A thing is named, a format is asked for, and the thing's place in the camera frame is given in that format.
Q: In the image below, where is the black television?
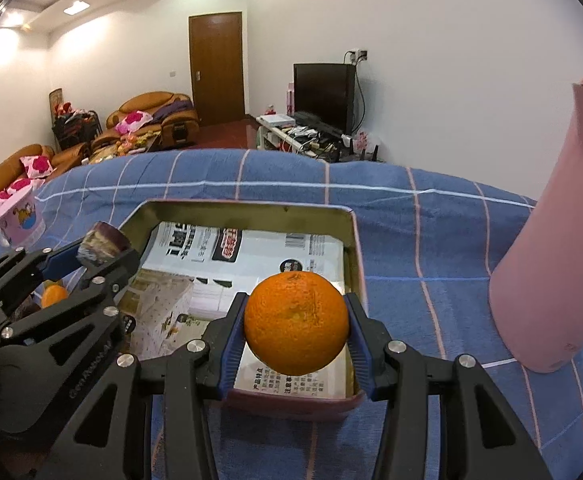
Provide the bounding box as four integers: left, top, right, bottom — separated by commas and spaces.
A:
293, 63, 357, 134

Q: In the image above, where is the cluttered coffee table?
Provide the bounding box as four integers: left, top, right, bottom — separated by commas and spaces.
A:
82, 129, 161, 166

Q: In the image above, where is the pink thermos jug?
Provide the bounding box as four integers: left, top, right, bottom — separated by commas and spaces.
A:
489, 80, 583, 373

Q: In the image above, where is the brown leather armchair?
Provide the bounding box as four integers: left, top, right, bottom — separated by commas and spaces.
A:
104, 91, 201, 150

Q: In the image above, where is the pink metal tin box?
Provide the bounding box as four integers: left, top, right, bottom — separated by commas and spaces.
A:
119, 200, 366, 422

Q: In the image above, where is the large orange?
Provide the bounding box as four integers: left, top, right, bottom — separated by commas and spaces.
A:
244, 271, 349, 376

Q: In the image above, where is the small orange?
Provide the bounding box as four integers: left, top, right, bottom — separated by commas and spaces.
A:
41, 283, 69, 309

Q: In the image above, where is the pink floral cushion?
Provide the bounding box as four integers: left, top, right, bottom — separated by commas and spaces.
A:
113, 110, 154, 136

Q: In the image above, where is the white tv stand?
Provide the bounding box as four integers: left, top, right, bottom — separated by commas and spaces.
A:
256, 114, 380, 162

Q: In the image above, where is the brown leather sofa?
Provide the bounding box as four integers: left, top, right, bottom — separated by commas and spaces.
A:
0, 143, 93, 248

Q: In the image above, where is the printed paper liner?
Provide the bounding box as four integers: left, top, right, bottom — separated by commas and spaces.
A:
121, 220, 349, 401

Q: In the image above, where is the brown wooden door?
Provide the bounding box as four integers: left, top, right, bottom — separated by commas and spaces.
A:
188, 12, 246, 127

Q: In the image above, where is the black rack with items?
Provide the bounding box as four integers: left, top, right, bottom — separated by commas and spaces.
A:
49, 88, 102, 151

